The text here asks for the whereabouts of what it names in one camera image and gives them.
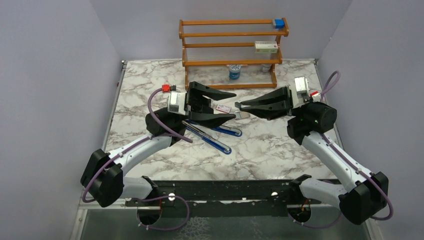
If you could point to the orange wooden shelf rack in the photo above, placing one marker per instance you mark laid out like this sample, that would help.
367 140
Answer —
210 46

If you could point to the white small jar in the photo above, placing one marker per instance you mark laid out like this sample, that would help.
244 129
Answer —
266 67

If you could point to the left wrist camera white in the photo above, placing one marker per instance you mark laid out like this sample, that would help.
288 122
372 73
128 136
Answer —
176 103

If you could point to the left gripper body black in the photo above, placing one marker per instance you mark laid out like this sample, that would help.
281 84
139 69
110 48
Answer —
197 102

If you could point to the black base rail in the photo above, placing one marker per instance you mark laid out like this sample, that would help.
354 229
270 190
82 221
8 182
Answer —
222 198

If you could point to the blue box on top shelf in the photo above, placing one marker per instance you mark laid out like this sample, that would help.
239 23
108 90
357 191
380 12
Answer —
278 23

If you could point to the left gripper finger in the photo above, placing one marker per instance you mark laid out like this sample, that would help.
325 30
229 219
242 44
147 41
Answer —
210 92
210 120

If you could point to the blue stapler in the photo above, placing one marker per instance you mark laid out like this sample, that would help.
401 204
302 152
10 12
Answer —
209 139

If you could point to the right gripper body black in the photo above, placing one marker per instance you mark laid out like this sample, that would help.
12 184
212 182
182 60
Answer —
292 97

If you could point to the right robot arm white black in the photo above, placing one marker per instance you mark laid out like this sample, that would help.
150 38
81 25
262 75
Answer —
360 194

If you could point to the white green carton box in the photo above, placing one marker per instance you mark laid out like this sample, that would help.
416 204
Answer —
266 47

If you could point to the blue white cup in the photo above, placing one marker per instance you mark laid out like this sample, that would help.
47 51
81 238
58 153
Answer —
234 71

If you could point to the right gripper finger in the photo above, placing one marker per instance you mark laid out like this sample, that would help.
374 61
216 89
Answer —
277 97
270 112

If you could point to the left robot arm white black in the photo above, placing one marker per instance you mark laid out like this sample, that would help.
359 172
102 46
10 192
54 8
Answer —
105 176

